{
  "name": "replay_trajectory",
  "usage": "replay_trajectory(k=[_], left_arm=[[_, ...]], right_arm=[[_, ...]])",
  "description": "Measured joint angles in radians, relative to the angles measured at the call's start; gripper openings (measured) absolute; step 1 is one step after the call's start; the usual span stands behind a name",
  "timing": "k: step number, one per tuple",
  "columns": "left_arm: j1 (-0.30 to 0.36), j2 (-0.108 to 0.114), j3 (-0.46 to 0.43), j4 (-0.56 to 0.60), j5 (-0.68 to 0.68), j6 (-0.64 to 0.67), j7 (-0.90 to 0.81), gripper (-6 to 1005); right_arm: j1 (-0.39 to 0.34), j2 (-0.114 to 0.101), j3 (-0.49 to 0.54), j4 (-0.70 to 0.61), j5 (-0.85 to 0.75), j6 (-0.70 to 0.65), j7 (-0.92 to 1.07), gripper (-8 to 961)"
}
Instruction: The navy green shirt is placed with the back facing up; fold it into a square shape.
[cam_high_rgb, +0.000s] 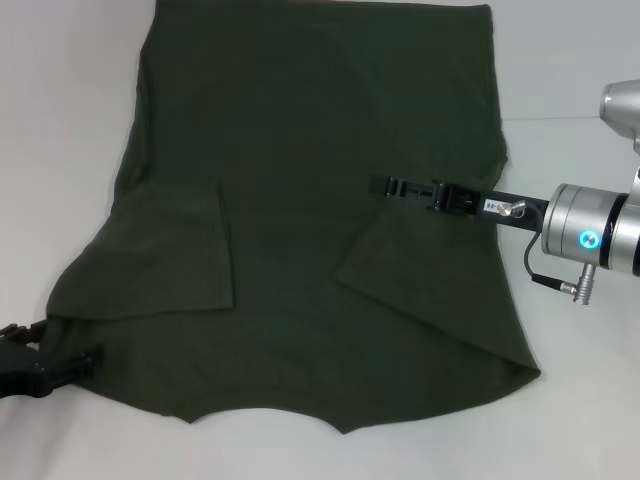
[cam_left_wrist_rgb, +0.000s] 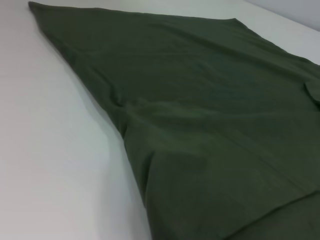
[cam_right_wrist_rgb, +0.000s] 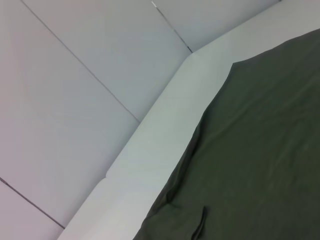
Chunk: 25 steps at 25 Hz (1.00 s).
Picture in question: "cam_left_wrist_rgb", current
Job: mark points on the dark green shirt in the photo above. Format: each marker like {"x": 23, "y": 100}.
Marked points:
{"x": 200, "y": 125}

